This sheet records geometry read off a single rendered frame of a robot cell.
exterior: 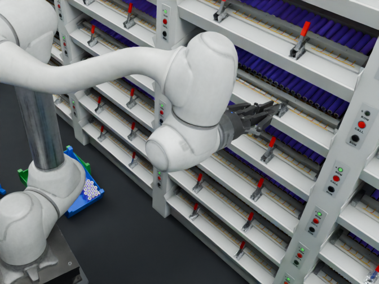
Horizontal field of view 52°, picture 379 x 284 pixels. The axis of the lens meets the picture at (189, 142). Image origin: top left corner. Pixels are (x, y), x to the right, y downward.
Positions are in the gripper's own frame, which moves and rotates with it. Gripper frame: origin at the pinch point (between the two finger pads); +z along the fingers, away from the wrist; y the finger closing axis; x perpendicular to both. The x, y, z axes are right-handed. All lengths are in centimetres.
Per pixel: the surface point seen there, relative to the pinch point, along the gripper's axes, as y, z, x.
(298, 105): 3.5, 10.6, 0.5
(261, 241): 8, 19, -59
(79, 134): -117, 22, -86
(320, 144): 15.2, 6.4, -4.4
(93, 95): -108, 23, -56
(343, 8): 8.4, 0.6, 30.3
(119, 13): -79, 10, -1
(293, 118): 4.3, 8.9, -2.9
